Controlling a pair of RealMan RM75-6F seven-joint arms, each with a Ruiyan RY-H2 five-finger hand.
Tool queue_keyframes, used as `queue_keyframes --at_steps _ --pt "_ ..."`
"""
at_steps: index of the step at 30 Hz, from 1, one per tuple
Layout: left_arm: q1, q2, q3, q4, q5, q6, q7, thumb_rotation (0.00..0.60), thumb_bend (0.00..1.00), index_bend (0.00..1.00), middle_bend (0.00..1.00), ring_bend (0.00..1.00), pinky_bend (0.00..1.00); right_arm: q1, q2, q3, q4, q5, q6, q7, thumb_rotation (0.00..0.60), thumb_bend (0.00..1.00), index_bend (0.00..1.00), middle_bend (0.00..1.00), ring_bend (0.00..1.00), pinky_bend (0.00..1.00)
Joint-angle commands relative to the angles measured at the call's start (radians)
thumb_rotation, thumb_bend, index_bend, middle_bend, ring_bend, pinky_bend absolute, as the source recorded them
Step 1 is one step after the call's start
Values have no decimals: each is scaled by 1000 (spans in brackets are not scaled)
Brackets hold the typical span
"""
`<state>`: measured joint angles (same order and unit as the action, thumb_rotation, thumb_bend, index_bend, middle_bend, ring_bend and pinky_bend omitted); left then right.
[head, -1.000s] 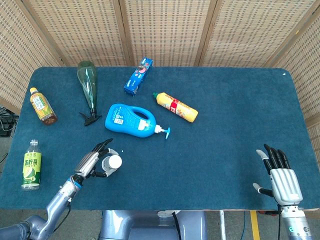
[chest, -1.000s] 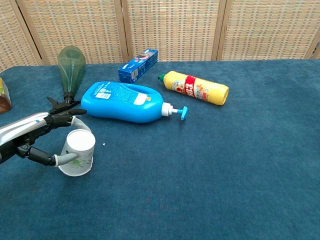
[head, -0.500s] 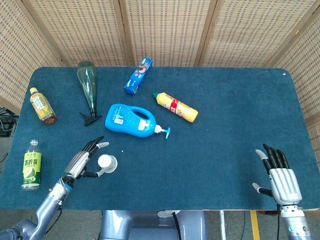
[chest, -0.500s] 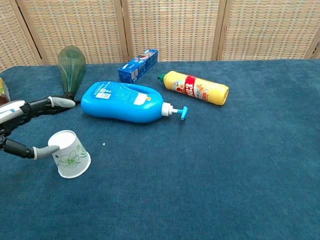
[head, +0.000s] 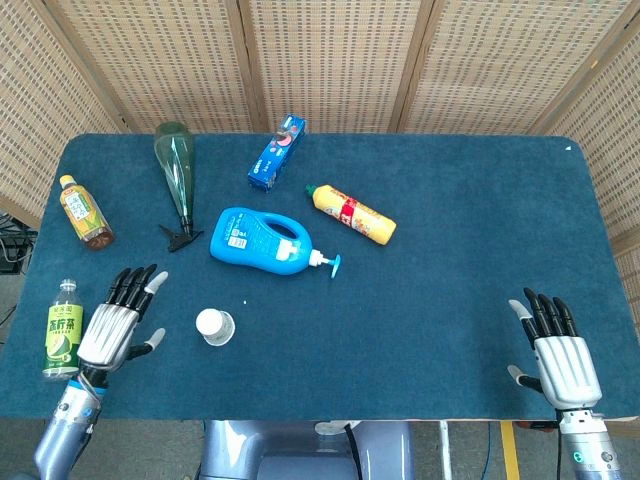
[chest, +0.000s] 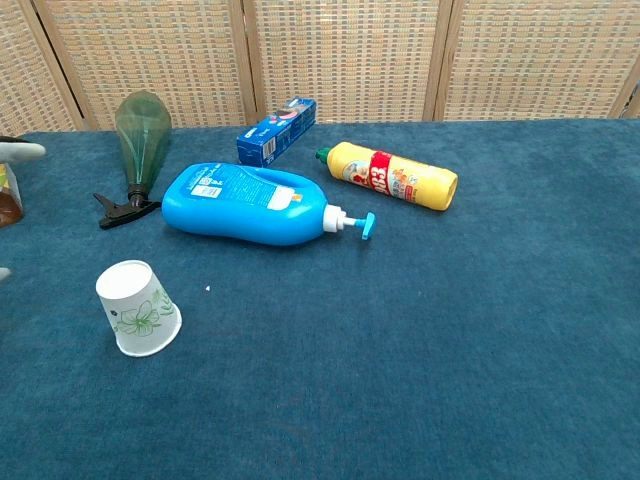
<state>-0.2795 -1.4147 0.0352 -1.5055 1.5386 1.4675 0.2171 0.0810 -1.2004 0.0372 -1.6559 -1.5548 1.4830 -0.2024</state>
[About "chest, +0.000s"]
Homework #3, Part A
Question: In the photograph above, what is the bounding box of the white paper cup green flower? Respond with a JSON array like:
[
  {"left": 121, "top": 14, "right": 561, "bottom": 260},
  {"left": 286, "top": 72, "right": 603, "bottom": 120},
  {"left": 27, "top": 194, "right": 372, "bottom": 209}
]
[{"left": 95, "top": 259, "right": 183, "bottom": 358}]

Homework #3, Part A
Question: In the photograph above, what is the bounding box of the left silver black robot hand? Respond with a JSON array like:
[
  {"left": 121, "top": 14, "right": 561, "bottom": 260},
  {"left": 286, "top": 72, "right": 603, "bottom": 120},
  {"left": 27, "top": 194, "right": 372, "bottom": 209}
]
[{"left": 0, "top": 135, "right": 47, "bottom": 282}]

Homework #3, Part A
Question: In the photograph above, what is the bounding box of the blue pump detergent bottle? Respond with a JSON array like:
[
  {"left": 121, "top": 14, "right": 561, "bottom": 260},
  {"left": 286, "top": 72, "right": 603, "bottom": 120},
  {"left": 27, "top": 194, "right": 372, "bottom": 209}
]
[{"left": 161, "top": 162, "right": 377, "bottom": 247}]

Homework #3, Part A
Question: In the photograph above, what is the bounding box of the yellow bottle green cap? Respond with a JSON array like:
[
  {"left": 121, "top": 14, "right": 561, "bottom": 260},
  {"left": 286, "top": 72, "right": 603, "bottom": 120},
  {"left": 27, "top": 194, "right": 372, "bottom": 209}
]
[{"left": 315, "top": 141, "right": 460, "bottom": 212}]

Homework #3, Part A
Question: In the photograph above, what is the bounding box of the blue cookie box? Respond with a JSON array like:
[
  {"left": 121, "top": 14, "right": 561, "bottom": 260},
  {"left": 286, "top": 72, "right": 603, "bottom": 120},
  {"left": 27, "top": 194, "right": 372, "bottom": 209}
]
[{"left": 236, "top": 97, "right": 318, "bottom": 168}]

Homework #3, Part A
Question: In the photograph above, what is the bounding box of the brown tea bottle yellow label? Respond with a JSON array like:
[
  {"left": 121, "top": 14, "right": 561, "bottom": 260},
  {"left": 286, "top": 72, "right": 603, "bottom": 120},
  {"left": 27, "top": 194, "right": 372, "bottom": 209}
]
[{"left": 0, "top": 162, "right": 25, "bottom": 229}]

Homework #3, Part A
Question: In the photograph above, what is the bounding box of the woven bamboo folding screen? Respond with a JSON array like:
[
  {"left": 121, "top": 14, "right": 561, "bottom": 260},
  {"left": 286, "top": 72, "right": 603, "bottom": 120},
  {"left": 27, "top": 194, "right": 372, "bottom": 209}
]
[{"left": 0, "top": 0, "right": 640, "bottom": 137}]

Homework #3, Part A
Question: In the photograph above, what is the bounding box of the blue carpet table cover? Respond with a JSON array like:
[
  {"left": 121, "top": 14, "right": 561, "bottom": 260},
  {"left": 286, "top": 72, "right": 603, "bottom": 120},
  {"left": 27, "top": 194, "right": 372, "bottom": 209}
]
[{"left": 0, "top": 118, "right": 640, "bottom": 480}]

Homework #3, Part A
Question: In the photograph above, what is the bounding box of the green spray bottle black trigger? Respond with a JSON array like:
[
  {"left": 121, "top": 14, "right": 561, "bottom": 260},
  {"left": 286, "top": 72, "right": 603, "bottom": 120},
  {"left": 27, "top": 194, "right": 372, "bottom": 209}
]
[{"left": 92, "top": 90, "right": 174, "bottom": 231}]

